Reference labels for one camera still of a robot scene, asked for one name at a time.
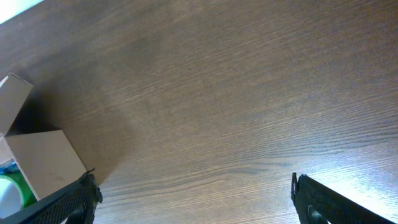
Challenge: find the cardboard box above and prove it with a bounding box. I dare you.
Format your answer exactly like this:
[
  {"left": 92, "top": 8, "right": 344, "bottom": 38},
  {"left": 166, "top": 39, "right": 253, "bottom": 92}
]
[{"left": 1, "top": 73, "right": 86, "bottom": 200}]

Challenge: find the green tape roll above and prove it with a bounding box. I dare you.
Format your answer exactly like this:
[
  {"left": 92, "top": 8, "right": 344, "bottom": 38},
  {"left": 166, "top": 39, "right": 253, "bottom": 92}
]
[{"left": 1, "top": 171, "right": 37, "bottom": 219}]

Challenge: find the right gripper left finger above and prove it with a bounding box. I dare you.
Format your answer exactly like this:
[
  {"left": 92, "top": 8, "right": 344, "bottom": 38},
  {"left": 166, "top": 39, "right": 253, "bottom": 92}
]
[{"left": 1, "top": 170, "right": 103, "bottom": 224}]

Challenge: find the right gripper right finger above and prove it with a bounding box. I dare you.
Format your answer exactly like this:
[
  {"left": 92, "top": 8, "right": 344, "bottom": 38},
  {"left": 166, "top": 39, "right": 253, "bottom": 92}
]
[{"left": 291, "top": 172, "right": 394, "bottom": 224}]

